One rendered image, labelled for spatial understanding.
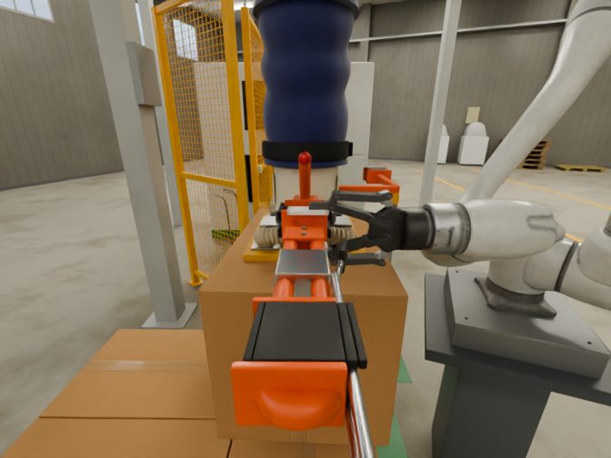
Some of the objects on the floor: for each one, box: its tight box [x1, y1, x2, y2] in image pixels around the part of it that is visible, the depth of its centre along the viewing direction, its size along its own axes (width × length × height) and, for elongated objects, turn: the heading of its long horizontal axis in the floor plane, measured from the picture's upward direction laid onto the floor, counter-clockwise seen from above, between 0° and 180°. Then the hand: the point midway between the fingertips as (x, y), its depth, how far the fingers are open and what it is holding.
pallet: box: [552, 164, 609, 173], centre depth 913 cm, size 117×81×11 cm
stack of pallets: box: [498, 139, 552, 170], centre depth 952 cm, size 125×86×89 cm
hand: (305, 229), depth 51 cm, fingers closed on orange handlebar, 6 cm apart
